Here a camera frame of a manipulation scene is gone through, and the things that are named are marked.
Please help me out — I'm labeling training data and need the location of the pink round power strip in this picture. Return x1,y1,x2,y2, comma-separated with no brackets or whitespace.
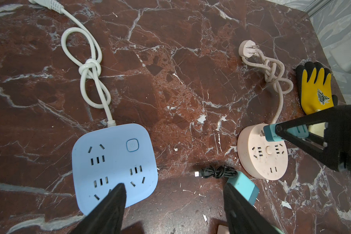
237,123,288,180

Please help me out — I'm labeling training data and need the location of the pink power strip cord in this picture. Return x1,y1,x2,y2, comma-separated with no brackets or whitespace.
239,40,294,125

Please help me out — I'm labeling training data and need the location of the yellow black work glove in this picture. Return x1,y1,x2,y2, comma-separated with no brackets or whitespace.
295,61,338,115

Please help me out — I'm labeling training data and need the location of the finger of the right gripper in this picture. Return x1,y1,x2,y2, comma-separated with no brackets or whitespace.
278,105,351,172

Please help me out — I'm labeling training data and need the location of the teal charger plug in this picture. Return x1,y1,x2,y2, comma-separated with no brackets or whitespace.
227,171,259,206
263,124,309,142

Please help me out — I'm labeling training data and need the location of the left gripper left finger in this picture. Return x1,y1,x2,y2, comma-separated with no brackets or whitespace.
70,183,127,234

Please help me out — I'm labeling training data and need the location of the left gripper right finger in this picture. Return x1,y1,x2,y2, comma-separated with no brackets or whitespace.
223,183,278,234

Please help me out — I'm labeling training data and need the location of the white power strip cord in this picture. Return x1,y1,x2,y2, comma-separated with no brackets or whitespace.
28,0,117,128

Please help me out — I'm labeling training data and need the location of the blue square power strip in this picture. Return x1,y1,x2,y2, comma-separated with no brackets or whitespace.
72,123,159,215

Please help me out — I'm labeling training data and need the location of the pink charger plug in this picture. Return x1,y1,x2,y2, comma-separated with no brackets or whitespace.
216,225,230,234

